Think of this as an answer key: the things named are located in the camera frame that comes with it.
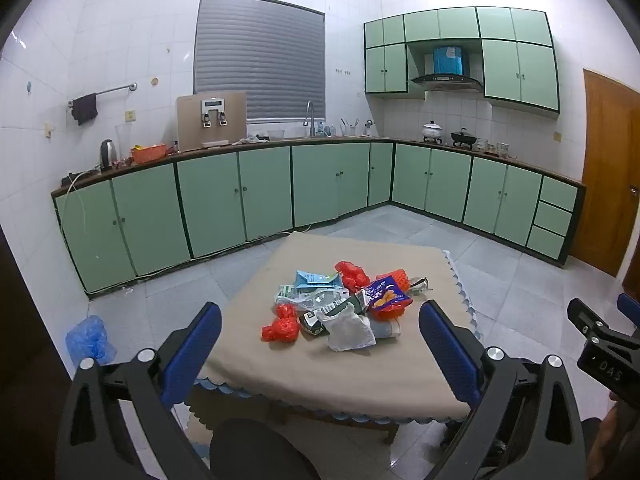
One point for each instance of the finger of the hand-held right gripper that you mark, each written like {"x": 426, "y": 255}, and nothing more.
{"x": 586, "y": 316}
{"x": 630, "y": 305}

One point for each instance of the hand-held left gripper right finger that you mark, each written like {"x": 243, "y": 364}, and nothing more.
{"x": 445, "y": 350}

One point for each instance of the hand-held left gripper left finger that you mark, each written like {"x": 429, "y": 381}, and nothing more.
{"x": 195, "y": 350}

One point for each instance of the grey paper cup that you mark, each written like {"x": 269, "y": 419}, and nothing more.
{"x": 387, "y": 330}

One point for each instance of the red plastic wrapper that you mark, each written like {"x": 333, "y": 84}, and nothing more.
{"x": 387, "y": 314}

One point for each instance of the clear plastic wrapper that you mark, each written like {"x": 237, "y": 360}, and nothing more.
{"x": 419, "y": 285}

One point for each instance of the purple snack packet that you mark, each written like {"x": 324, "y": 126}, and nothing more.
{"x": 385, "y": 292}

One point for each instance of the small red plastic bag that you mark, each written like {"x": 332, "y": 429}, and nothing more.
{"x": 280, "y": 330}

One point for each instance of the orange spiky pad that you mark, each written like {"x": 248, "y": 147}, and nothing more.
{"x": 397, "y": 276}

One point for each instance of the white plastic bag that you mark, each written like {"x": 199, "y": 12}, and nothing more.
{"x": 347, "y": 332}

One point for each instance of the dark green packet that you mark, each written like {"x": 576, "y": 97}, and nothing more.
{"x": 350, "y": 304}

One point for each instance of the white green foil pouch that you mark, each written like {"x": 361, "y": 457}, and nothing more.
{"x": 300, "y": 297}

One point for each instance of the large red plastic bag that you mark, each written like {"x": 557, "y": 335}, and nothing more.
{"x": 352, "y": 275}

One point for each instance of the black snack packet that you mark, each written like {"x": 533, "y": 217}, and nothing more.
{"x": 312, "y": 322}

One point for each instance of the light blue snack packet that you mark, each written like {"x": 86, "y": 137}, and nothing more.
{"x": 307, "y": 280}

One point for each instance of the person's right forearm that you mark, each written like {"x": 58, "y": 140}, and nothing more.
{"x": 622, "y": 435}

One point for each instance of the blue plastic bag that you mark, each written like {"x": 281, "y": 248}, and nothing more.
{"x": 90, "y": 340}

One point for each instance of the table with beige cloth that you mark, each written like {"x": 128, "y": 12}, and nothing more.
{"x": 310, "y": 375}

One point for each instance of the black round stool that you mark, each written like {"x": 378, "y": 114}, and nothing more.
{"x": 260, "y": 452}

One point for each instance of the wooden table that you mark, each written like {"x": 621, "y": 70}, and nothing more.
{"x": 340, "y": 419}

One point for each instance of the brown wooden door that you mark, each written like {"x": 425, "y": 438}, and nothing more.
{"x": 607, "y": 170}

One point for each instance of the green lower kitchen cabinets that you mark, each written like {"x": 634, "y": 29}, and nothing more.
{"x": 210, "y": 205}

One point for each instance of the green kitchen cabinets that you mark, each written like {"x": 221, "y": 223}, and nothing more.
{"x": 500, "y": 65}
{"x": 210, "y": 205}

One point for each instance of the glass jar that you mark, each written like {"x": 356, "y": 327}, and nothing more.
{"x": 502, "y": 150}
{"x": 482, "y": 145}

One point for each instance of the orange plastic basket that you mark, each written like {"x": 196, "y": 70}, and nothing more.
{"x": 149, "y": 154}

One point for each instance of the steel electric kettle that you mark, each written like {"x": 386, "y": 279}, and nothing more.
{"x": 108, "y": 155}

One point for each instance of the black wok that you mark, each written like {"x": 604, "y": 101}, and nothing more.
{"x": 462, "y": 136}

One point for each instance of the white cooking pot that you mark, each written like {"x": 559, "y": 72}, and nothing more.
{"x": 433, "y": 131}

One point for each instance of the clear plastic jug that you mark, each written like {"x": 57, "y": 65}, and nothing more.
{"x": 123, "y": 140}

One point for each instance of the brown cardboard box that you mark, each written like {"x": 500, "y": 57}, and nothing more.
{"x": 190, "y": 125}

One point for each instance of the utensil holder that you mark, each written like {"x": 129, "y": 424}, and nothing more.
{"x": 350, "y": 130}

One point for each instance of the metal sink faucet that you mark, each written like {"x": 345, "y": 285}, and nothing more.
{"x": 310, "y": 112}

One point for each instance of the green upper kitchen cabinets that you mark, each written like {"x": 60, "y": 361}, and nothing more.
{"x": 500, "y": 65}

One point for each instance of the dark towel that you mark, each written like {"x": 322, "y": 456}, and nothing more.
{"x": 84, "y": 109}

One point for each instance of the metal towel bar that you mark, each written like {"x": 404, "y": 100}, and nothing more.
{"x": 112, "y": 91}

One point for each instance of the range hood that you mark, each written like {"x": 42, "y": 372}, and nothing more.
{"x": 447, "y": 67}

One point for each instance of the grey window blind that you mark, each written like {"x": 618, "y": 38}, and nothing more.
{"x": 260, "y": 55}

